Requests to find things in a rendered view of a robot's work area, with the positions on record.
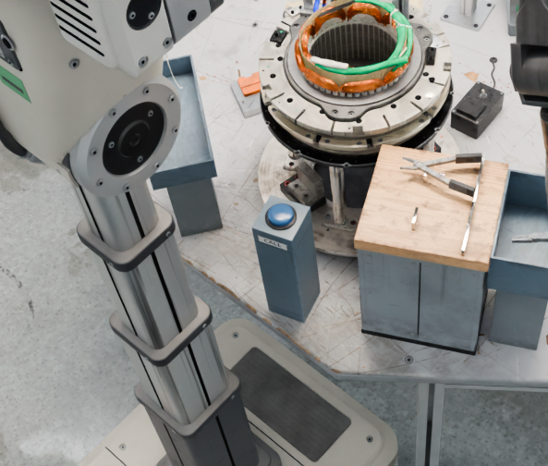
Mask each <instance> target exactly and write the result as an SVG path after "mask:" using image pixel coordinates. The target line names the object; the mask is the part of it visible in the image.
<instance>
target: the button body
mask: <svg viewBox="0 0 548 466"><path fill-rule="evenodd" d="M278 203H286V204H289V205H291V206H292V207H293V208H294V209H295V210H296V212H297V220H296V222H295V224H294V225H293V226H292V227H290V228H288V229H285V230H275V229H272V228H270V227H269V226H268V225H267V224H266V222H265V214H266V212H267V210H268V209H269V208H270V207H271V206H273V205H275V204H278ZM252 233H253V237H254V242H255V247H256V252H257V256H258V260H259V265H260V269H261V274H262V283H263V286H264V291H265V296H266V300H267V305H268V310H269V311H271V312H274V313H278V314H281V315H283V316H285V317H288V318H291V319H294V320H297V321H299V322H301V323H305V321H306V320H307V318H308V316H309V314H310V312H311V309H312V307H313V305H314V303H315V301H316V300H317V298H318V296H319V294H320V292H321V290H320V282H319V275H318V266H317V259H316V251H315V243H314V236H313V228H312V220H311V208H310V207H309V206H306V205H303V204H300V203H296V202H291V201H289V200H286V199H283V198H280V197H276V196H273V195H270V197H269V198H268V200H267V202H266V204H265V205H264V206H263V208H262V210H261V212H260V214H259V216H258V217H257V219H256V221H255V222H254V224H253V226H252ZM258 236H261V237H264V238H267V239H271V240H274V241H277V242H280V243H283V244H285V245H286V247H287V251H286V250H283V249H280V248H277V247H275V246H272V245H269V244H266V243H263V242H260V241H259V239H258Z"/></svg>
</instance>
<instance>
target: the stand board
mask: <svg viewBox="0 0 548 466"><path fill-rule="evenodd" d="M403 156H404V157H407V158H411V159H414V160H418V161H421V162H424V161H429V160H434V159H439V158H445V157H449V156H454V155H452V154H446V153H435V152H429V151H423V150H417V149H410V148H405V147H398V146H393V145H386V144H382V146H381V150H380V152H379V156H378V159H377V162H376V166H375V168H374V172H373V175H372V178H371V184H370V187H369V190H368V193H367V197H366V200H365V203H364V206H363V209H362V213H361V216H360V220H359V224H358V228H357V231H356V235H355V238H354V248H355V249H360V250H364V251H374V252H379V253H384V254H390V255H394V256H400V257H405V258H410V259H415V260H421V261H426V262H431V263H437V264H446V265H451V266H456V267H461V268H467V269H471V270H477V271H482V272H488V270H489V264H490V258H491V253H492V248H493V240H494V235H495V230H496V226H497V221H498V216H499V212H500V207H501V202H502V198H503V193H504V189H505V181H506V176H507V171H508V167H509V164H507V163H500V162H495V161H488V160H485V163H484V168H483V171H482V176H481V184H480V187H479V192H478V197H477V201H476V205H475V209H474V214H473V217H472V222H471V227H470V231H469V238H468V243H467V247H466V251H465V255H464V256H462V255H461V250H462V245H463V241H464V237H465V233H466V228H467V224H468V220H469V212H470V207H471V204H472V199H473V197H470V196H468V195H465V194H462V193H460V192H457V191H455V190H451V189H449V188H448V186H446V185H445V184H444V183H442V182H440V181H439V180H437V179H435V178H433V177H431V176H428V180H427V183H423V176H424V172H422V171H420V170H406V169H400V166H413V163H410V162H409V161H406V160H403V159H402V157H403ZM480 165H481V163H469V164H456V163H450V164H444V165H439V166H431V169H432V170H434V171H436V172H437V173H445V176H444V177H446V178H449V179H454V180H456V181H459V182H462V183H464V184H467V185H469V186H471V187H474V188H475V187H476V182H477V178H478V174H479V170H480ZM415 207H419V216H418V220H417V224H416V227H415V230H411V222H412V218H413V215H414V211H415Z"/></svg>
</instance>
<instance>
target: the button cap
mask: <svg viewBox="0 0 548 466"><path fill-rule="evenodd" d="M293 218H294V214H293V210H292V208H291V207H290V206H289V205H287V204H284V203H279V204H276V205H274V206H272V207H271V208H270V210H269V211H268V219H269V222H270V223H271V224H272V225H274V226H276V227H283V226H286V225H288V224H290V223H291V222H292V220H293Z"/></svg>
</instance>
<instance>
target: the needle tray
mask: <svg viewBox="0 0 548 466"><path fill-rule="evenodd" d="M168 63H169V66H170V68H171V71H172V73H173V76H174V78H175V80H176V81H174V78H173V76H172V74H171V71H170V68H169V66H168V64H167V59H166V60H164V63H163V76H164V77H166V78H167V79H169V80H170V81H172V83H173V84H174V85H175V86H176V88H177V91H178V94H179V97H180V103H181V120H180V127H179V131H178V134H177V138H176V141H175V143H174V146H173V148H172V150H171V151H170V153H169V155H168V156H167V157H166V159H165V160H164V162H163V163H162V165H161V166H160V167H159V168H158V169H157V171H156V172H155V173H154V174H153V175H152V176H151V177H150V182H151V184H152V189H153V190H160V189H165V188H166V189H167V192H168V195H169V198H170V202H171V204H172V207H173V210H174V214H175V217H176V220H177V225H178V228H179V231H180V234H181V237H185V236H189V235H193V234H198V233H201V232H206V231H210V230H215V229H219V228H223V224H222V219H221V215H220V210H219V205H218V201H217V197H216V192H215V187H214V184H213V178H216V177H218V176H217V171H216V166H215V161H214V158H213V149H212V145H211V141H210V136H209V131H208V127H207V123H206V118H205V114H204V109H203V105H202V100H201V92H200V88H199V83H198V79H197V74H196V70H195V67H194V62H193V58H192V55H183V56H179V57H174V58H169V59H168ZM176 82H177V84H178V85H179V86H180V87H181V88H182V87H183V88H182V89H181V88H179V87H178V86H177V84H176Z"/></svg>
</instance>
